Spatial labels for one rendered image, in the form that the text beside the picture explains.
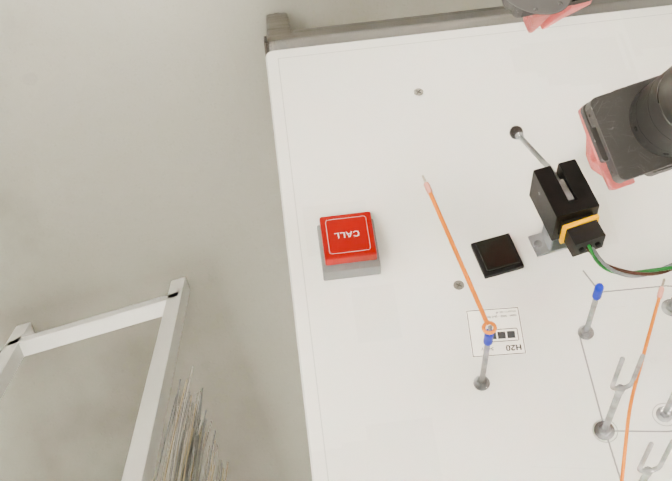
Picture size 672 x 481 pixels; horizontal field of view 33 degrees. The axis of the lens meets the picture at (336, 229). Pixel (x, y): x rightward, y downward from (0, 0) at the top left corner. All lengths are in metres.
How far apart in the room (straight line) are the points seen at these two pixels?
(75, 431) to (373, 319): 1.40
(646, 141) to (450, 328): 0.31
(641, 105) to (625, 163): 0.04
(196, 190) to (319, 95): 1.00
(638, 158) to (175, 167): 1.45
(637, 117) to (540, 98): 0.40
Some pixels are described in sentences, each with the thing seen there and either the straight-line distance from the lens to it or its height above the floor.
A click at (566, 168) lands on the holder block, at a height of 1.14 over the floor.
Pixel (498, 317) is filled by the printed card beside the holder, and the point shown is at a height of 1.15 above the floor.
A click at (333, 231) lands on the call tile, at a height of 1.10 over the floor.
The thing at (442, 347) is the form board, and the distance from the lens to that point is 1.06.
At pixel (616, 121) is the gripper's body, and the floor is 1.34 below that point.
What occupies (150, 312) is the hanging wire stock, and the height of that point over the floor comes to 0.11.
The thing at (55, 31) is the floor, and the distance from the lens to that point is 2.19.
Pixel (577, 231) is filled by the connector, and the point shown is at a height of 1.18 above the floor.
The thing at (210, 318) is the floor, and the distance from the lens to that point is 2.28.
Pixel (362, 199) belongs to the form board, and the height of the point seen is 1.03.
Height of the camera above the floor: 2.14
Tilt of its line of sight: 74 degrees down
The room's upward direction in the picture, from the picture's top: 167 degrees clockwise
